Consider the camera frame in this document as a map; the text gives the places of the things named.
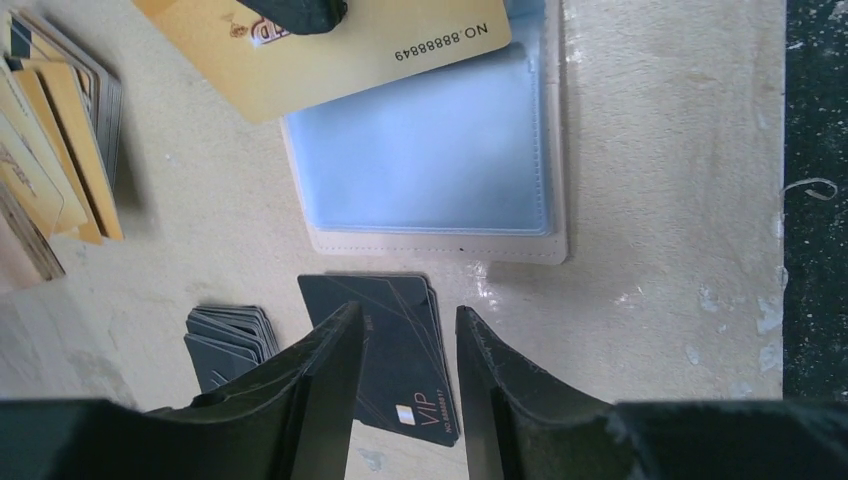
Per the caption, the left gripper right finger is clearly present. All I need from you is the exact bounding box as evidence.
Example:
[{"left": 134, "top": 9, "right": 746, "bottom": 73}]
[{"left": 455, "top": 306, "right": 847, "bottom": 479}]

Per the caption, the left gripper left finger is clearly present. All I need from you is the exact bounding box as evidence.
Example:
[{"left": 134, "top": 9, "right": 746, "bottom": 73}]
[{"left": 1, "top": 302, "right": 365, "bottom": 479}]

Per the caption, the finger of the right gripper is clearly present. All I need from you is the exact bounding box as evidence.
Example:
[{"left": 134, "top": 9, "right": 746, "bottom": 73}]
[{"left": 239, "top": 0, "right": 348, "bottom": 35}]

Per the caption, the single gold credit card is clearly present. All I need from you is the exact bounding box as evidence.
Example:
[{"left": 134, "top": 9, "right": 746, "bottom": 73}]
[{"left": 135, "top": 0, "right": 512, "bottom": 124}]

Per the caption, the black VIP card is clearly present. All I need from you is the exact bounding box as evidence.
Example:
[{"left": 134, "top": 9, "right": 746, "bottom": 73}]
[{"left": 298, "top": 274, "right": 460, "bottom": 447}]

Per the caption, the wooden board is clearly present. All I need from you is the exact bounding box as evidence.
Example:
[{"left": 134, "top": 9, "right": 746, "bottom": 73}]
[{"left": 1, "top": 183, "right": 65, "bottom": 295}]

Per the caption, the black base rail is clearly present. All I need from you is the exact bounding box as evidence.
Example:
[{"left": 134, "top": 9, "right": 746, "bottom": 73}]
[{"left": 782, "top": 0, "right": 847, "bottom": 402}]

